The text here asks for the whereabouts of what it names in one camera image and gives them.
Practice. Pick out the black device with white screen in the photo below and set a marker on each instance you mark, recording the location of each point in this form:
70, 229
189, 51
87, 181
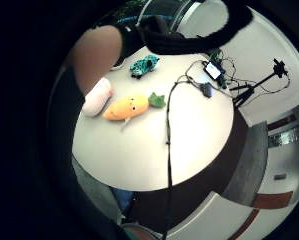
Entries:
213, 70

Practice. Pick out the small black adapter box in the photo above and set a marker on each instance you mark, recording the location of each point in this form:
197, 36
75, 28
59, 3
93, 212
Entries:
206, 90

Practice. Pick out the teal patterned plush toy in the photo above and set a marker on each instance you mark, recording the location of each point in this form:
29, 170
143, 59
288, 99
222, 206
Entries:
143, 66

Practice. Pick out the black tripod stand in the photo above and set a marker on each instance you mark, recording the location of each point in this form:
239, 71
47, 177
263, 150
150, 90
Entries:
255, 83

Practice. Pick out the orange carrot plush toy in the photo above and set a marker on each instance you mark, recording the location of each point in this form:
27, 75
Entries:
127, 107

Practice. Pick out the pink white plush toy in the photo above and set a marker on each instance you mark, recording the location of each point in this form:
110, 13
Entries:
96, 97

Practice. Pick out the grey wall socket plate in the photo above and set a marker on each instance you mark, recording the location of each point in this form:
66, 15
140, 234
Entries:
280, 176

